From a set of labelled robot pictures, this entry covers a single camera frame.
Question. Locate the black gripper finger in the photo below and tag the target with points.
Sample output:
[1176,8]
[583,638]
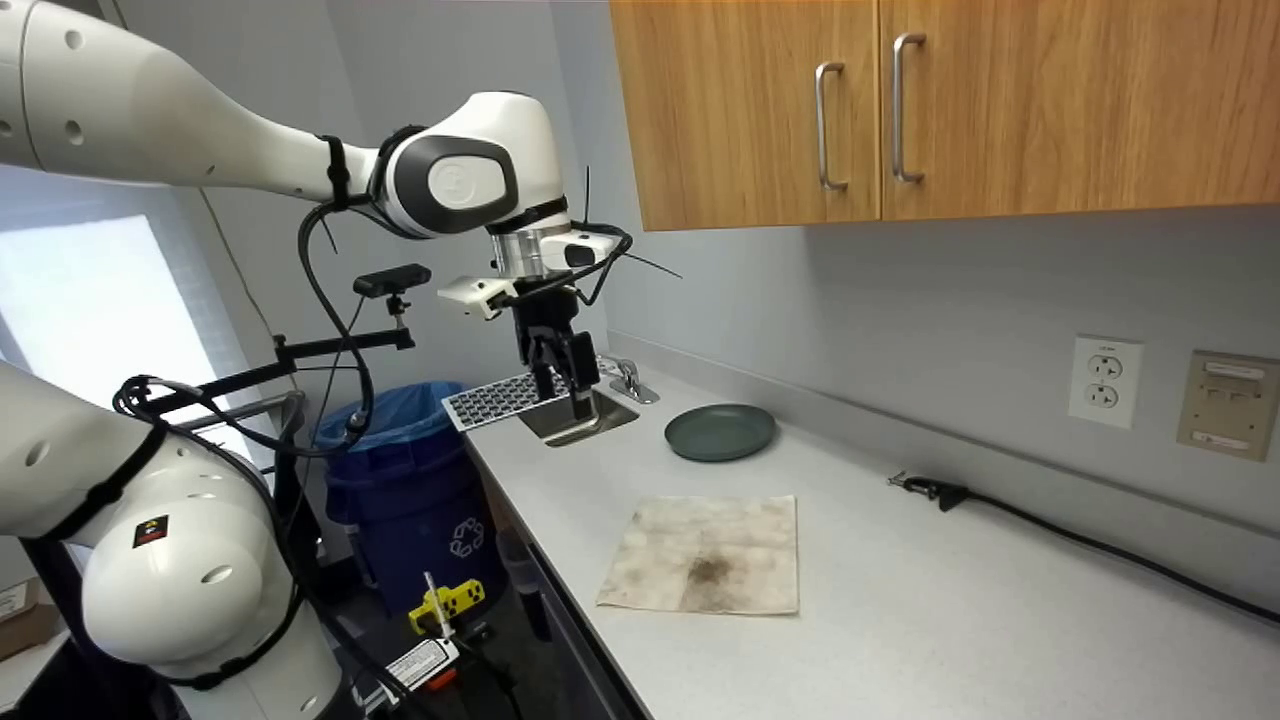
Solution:
[547,381]
[587,371]

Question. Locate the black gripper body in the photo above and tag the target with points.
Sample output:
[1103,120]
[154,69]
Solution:
[547,321]

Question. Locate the stained beige towel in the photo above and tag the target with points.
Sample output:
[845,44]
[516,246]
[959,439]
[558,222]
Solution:
[726,556]

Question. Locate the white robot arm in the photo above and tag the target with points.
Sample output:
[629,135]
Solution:
[181,564]

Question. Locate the keyboard on counter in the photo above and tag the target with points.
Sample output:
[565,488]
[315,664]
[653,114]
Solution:
[491,403]

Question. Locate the dark green plate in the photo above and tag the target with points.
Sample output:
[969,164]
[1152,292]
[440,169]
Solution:
[722,432]

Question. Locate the blue recycling bin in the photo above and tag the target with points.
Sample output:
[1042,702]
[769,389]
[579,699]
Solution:
[414,499]

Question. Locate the yellow clamp tool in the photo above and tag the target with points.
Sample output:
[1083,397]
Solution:
[451,602]

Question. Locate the white power outlet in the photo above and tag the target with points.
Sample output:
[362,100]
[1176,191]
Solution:
[1107,376]

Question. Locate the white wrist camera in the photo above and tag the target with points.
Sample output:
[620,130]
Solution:
[482,292]

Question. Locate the black camera on stand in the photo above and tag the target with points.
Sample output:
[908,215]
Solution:
[389,283]

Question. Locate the wooden wall cabinet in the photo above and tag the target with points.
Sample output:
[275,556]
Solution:
[1012,108]

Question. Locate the left silver cabinet handle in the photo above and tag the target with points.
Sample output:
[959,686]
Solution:
[821,107]

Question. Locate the silver cabinet handle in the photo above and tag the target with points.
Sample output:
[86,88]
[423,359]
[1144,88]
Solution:
[821,107]
[896,107]

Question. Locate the right silver cabinet handle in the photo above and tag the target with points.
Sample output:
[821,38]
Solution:
[896,107]

